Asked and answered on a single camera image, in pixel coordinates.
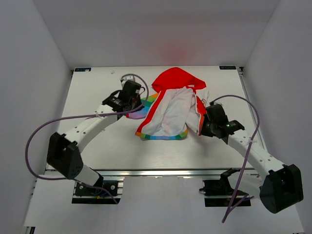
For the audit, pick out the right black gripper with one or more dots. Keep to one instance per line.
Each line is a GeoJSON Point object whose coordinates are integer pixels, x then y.
{"type": "Point", "coordinates": [204, 131]}

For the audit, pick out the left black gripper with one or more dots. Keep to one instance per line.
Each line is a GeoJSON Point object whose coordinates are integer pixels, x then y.
{"type": "Point", "coordinates": [140, 103]}

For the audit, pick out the red white rainbow kids jacket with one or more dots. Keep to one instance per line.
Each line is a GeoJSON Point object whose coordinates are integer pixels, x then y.
{"type": "Point", "coordinates": [178, 105]}

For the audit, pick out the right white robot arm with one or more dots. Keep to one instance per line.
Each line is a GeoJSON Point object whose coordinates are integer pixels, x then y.
{"type": "Point", "coordinates": [277, 185]}

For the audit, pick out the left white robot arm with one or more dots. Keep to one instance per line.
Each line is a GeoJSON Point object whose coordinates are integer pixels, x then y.
{"type": "Point", "coordinates": [64, 150]}

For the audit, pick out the right blue corner label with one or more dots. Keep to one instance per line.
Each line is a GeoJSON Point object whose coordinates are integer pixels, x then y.
{"type": "Point", "coordinates": [224, 67]}

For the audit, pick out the blue corner label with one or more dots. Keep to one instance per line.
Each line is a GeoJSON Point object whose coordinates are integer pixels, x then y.
{"type": "Point", "coordinates": [82, 69]}
{"type": "Point", "coordinates": [224, 67]}

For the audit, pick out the left blue corner label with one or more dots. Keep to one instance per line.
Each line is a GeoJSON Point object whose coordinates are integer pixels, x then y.
{"type": "Point", "coordinates": [82, 69]}

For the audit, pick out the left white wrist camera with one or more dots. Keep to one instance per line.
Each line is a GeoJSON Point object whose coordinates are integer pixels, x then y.
{"type": "Point", "coordinates": [127, 77]}

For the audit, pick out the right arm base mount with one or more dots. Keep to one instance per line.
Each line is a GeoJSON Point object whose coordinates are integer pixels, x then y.
{"type": "Point", "coordinates": [218, 192]}

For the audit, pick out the aluminium table front rail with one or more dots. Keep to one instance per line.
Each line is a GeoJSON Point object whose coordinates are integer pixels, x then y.
{"type": "Point", "coordinates": [162, 172]}

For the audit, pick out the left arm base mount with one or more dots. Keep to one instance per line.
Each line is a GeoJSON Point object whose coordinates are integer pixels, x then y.
{"type": "Point", "coordinates": [110, 194]}

